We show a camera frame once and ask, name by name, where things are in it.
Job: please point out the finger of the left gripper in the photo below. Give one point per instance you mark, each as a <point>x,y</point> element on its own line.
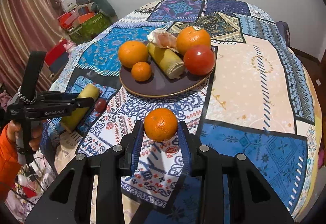
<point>56,95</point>
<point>76,103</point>

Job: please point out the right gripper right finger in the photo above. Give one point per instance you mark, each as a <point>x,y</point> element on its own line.
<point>224,179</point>

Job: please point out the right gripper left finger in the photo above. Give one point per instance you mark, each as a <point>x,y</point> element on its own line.
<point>68,199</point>

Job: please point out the small tangerine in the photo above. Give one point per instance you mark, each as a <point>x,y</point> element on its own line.
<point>160,125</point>
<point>141,71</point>

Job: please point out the red tomato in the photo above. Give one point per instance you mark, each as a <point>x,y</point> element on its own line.
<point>199,60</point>

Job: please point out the large orange with sticker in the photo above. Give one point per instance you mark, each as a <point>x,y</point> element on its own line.
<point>190,37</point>

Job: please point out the orange sleeve forearm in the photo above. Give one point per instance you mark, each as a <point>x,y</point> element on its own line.
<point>9,158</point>

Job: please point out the person's left hand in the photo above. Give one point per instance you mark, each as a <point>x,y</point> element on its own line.
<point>23,134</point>

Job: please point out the dark red grape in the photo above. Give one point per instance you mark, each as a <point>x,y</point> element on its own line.
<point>100,105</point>

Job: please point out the pink toy figure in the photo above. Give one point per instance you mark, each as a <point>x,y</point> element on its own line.
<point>69,46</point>

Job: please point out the dark purple plate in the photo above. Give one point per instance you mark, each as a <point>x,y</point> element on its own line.
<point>159,85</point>

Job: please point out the green storage box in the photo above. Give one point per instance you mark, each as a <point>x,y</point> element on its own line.
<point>89,29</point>

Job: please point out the striped red curtain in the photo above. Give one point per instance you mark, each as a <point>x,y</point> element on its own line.
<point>26,25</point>

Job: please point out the grey plush toy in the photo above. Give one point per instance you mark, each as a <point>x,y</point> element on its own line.
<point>103,6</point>

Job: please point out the purple backpack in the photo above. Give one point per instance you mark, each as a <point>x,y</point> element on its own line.
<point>284,31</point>

